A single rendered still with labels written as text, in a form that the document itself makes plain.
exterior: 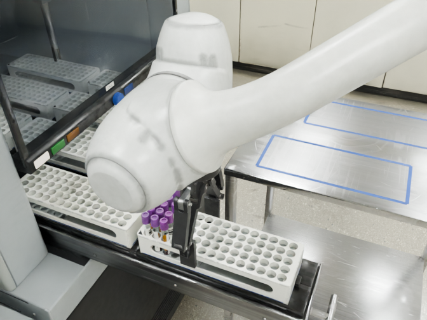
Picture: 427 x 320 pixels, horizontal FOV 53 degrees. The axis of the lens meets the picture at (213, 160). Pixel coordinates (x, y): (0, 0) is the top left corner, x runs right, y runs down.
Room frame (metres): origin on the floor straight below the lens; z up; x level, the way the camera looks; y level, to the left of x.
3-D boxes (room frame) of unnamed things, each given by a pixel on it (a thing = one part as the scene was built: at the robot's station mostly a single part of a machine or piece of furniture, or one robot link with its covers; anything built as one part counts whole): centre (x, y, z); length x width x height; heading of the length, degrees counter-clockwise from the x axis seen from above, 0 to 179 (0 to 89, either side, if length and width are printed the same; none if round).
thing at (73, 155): (0.85, 0.35, 0.83); 0.30 x 0.10 x 0.06; 66
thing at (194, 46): (0.53, 0.03, 1.20); 0.13 x 0.11 x 0.16; 161
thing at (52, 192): (0.65, 0.28, 0.83); 0.30 x 0.10 x 0.06; 66
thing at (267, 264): (0.52, -0.01, 0.83); 0.30 x 0.10 x 0.06; 66
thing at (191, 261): (0.49, 0.05, 0.87); 0.03 x 0.01 x 0.07; 66
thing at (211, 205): (0.59, 0.00, 0.87); 0.03 x 0.01 x 0.07; 66
